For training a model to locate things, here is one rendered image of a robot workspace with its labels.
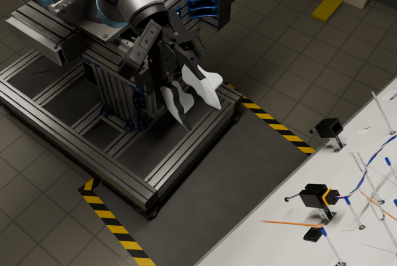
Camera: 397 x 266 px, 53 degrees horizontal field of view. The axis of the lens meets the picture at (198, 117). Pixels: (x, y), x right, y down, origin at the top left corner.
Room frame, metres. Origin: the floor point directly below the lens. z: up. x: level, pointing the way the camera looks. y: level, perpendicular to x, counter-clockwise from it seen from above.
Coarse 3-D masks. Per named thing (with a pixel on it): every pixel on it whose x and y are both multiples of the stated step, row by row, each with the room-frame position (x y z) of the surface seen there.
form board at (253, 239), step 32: (352, 128) 0.77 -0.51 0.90; (384, 128) 0.70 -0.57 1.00; (320, 160) 0.65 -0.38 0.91; (352, 160) 0.59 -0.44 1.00; (384, 160) 0.55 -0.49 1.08; (288, 192) 0.54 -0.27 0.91; (384, 192) 0.43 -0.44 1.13; (256, 224) 0.44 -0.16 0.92; (288, 224) 0.40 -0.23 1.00; (352, 224) 0.35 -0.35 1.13; (224, 256) 0.35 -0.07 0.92; (256, 256) 0.32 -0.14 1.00; (288, 256) 0.30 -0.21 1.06; (320, 256) 0.28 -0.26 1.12; (352, 256) 0.26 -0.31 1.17; (384, 256) 0.25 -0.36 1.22
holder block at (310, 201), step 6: (306, 186) 0.45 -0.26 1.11; (312, 186) 0.45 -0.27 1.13; (318, 186) 0.44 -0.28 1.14; (324, 186) 0.43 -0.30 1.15; (300, 192) 0.44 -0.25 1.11; (306, 192) 0.43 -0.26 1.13; (312, 192) 0.42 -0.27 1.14; (318, 192) 0.42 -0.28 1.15; (312, 198) 0.41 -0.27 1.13; (318, 198) 0.41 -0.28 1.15; (306, 204) 0.41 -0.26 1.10; (312, 204) 0.41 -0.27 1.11; (318, 204) 0.40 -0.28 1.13
